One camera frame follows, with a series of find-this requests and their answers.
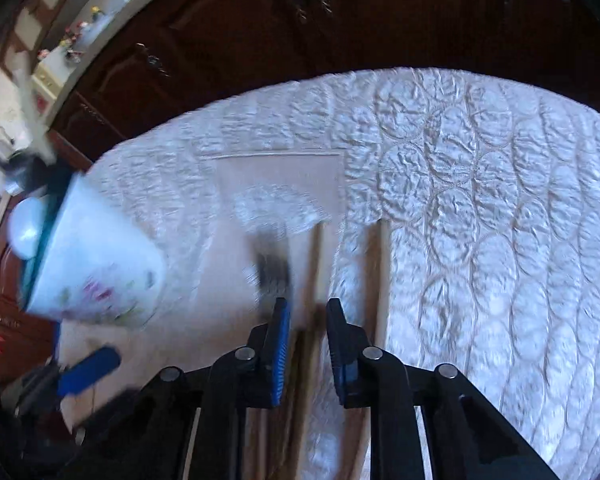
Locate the dark blurred object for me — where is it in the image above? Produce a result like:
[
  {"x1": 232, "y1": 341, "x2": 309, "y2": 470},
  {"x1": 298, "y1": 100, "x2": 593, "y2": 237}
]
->
[{"x1": 0, "y1": 145, "x2": 63, "y2": 198}]

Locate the cream microwave oven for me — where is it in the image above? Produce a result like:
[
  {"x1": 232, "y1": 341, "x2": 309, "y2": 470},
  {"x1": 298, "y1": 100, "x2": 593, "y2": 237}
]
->
[{"x1": 32, "y1": 57, "x2": 66, "y2": 108}]

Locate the white floral bowl teal inside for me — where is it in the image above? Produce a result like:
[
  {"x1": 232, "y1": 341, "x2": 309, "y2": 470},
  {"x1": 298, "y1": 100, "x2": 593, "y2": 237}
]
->
[{"x1": 17, "y1": 170, "x2": 170, "y2": 332}]

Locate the beige translucent placemat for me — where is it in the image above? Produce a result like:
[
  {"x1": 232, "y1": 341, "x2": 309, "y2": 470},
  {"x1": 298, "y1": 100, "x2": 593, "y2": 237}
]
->
[{"x1": 60, "y1": 151, "x2": 376, "y2": 480}]

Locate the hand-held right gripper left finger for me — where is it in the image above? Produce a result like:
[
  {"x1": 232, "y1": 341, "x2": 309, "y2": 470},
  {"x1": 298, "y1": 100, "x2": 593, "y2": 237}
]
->
[{"x1": 60, "y1": 297, "x2": 292, "y2": 480}]

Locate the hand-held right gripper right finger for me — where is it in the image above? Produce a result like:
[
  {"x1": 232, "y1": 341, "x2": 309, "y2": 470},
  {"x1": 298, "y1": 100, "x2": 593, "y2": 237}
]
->
[{"x1": 326, "y1": 298, "x2": 557, "y2": 480}]

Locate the dark blurred utensil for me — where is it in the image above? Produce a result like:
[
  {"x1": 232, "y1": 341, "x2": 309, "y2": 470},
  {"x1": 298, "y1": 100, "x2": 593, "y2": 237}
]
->
[{"x1": 251, "y1": 224, "x2": 294, "y2": 312}]

